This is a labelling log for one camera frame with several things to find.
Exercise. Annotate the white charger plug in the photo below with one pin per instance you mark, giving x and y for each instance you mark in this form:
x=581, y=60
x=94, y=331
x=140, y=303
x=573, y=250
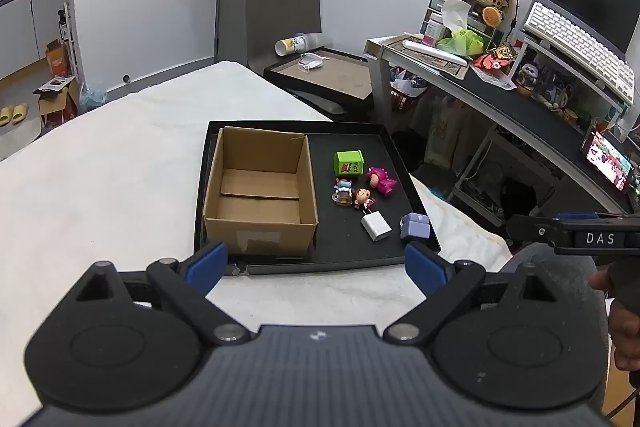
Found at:
x=376, y=225

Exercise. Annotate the white rolled mat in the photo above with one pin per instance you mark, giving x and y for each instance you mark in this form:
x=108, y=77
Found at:
x=435, y=52

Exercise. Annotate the black desk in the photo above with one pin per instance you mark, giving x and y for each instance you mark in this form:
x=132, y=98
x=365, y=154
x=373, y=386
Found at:
x=525, y=107

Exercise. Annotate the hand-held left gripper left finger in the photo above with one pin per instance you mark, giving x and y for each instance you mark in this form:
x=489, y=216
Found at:
x=206, y=263

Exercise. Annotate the lit phone screen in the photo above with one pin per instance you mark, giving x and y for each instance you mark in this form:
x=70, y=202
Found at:
x=607, y=159

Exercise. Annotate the grey chair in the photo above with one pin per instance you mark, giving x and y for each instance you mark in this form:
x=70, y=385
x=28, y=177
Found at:
x=282, y=12

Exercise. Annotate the yellow slipper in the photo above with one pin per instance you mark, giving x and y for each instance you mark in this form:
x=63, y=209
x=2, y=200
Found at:
x=20, y=112
x=5, y=117

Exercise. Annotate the small blue-hat figure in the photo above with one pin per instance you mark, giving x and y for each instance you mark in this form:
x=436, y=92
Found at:
x=342, y=193

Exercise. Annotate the orange plush toy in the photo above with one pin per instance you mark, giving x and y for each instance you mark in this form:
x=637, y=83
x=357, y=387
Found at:
x=491, y=16

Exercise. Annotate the panda figurine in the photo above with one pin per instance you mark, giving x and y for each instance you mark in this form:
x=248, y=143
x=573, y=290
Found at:
x=527, y=77

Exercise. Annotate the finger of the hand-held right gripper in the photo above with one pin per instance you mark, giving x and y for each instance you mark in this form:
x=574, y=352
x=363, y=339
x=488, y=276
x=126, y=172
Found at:
x=532, y=228

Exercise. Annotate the blue plastic bag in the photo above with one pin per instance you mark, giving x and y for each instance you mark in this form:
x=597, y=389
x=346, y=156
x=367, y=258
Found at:
x=94, y=98

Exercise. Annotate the white face mask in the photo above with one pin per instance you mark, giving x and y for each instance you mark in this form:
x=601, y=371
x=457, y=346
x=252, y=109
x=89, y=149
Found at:
x=312, y=62

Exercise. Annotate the clear plastic bottle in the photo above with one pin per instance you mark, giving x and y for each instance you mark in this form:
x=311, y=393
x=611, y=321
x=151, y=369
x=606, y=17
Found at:
x=300, y=44

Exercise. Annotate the orange paper bag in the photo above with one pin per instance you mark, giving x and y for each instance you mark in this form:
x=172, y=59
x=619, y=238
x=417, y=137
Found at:
x=57, y=62

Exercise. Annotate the green cube toy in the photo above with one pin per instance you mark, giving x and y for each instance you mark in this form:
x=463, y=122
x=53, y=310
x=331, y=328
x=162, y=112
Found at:
x=348, y=163

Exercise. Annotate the green tissue box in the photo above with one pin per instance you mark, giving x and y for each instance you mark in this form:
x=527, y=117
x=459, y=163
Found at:
x=462, y=42

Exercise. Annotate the clear drawer organiser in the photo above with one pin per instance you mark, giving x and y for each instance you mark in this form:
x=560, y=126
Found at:
x=440, y=2

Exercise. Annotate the brown cardboard box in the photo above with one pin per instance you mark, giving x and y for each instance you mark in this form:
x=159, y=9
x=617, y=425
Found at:
x=260, y=227

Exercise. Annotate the brown-haired doll figure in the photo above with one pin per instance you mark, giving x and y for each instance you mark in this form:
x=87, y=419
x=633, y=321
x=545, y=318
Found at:
x=362, y=198

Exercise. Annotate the person's right hand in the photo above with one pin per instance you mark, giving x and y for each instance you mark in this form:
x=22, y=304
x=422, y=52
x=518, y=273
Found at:
x=626, y=337

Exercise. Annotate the red storage basket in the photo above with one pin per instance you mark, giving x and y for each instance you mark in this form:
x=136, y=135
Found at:
x=405, y=92

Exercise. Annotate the open cardboard floor box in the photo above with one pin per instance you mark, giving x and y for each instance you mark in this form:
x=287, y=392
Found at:
x=57, y=104

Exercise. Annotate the red paper decoration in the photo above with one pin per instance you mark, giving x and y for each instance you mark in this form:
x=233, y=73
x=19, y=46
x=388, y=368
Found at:
x=495, y=58

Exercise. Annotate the black tray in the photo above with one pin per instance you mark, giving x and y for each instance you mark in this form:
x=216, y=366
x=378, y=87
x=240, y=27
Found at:
x=345, y=249

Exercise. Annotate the white monitor riser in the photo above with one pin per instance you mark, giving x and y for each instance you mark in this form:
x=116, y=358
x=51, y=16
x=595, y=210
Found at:
x=607, y=94

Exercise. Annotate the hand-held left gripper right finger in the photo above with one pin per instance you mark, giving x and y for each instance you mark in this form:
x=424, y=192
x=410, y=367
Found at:
x=425, y=268

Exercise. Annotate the beige tote bag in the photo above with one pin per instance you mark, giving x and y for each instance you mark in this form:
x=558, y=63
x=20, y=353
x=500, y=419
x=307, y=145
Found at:
x=450, y=132

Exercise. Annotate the pink dinosaur figure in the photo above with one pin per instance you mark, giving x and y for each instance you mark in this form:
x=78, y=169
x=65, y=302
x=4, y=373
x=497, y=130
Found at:
x=380, y=181

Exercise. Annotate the purple power adapter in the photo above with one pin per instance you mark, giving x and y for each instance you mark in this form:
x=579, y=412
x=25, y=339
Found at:
x=415, y=228

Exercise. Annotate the white keyboard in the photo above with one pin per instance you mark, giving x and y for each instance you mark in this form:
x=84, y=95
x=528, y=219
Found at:
x=575, y=44

